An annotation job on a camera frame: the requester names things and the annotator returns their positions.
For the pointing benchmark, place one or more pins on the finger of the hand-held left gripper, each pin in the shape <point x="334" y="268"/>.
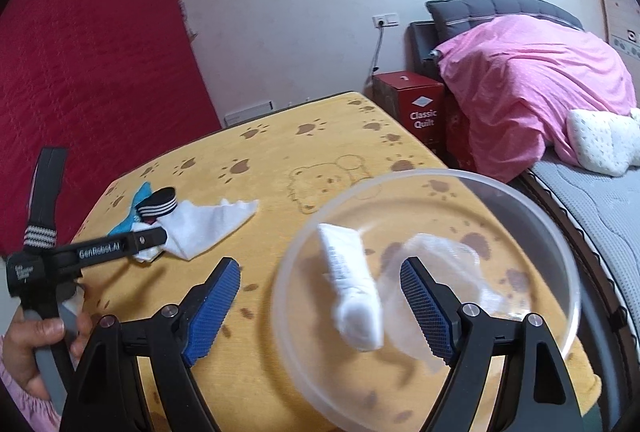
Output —
<point x="150" y="242"/>

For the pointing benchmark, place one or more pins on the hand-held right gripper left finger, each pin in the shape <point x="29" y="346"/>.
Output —
<point x="215" y="307"/>

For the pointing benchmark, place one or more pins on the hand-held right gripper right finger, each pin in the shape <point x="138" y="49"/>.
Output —
<point x="425" y="307"/>

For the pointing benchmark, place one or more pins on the black sock with white stripes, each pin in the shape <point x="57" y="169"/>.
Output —
<point x="157" y="203"/>

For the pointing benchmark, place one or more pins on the blue sock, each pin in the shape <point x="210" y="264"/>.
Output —
<point x="137" y="199"/>

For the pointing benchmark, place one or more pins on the white gauze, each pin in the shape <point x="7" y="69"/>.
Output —
<point x="450" y="262"/>

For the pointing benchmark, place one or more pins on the clear plastic bowl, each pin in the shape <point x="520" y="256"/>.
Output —
<point x="310" y="387"/>

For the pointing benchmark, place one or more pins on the person's left forearm pink sleeve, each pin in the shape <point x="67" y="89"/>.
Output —
<point x="20" y="407"/>

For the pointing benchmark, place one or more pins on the person's left hand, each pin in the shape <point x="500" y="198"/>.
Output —
<point x="25" y="334"/>

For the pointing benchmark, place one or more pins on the yellow paw print blanket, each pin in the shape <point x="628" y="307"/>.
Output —
<point x="280" y="147"/>

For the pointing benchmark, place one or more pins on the red quilted cloth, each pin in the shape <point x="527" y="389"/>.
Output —
<point x="90" y="87"/>

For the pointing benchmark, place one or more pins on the red cardboard box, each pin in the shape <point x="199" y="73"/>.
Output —
<point x="407" y="112"/>

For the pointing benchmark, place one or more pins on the grey mattress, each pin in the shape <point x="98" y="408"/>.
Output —
<point x="595" y="207"/>

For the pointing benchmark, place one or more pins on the white patterned pillow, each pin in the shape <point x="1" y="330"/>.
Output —
<point x="600" y="142"/>

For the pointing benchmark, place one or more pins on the pink dotted duvet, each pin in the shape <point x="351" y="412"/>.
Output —
<point x="530" y="82"/>

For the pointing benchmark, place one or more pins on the dark bed headboard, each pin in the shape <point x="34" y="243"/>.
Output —
<point x="422" y="47"/>

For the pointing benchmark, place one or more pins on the grey pillow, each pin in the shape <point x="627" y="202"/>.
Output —
<point x="480" y="9"/>

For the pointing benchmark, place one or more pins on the wooden wardrobe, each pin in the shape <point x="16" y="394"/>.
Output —
<point x="620" y="7"/>

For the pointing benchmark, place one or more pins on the white wall socket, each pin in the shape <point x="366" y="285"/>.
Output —
<point x="386" y="20"/>

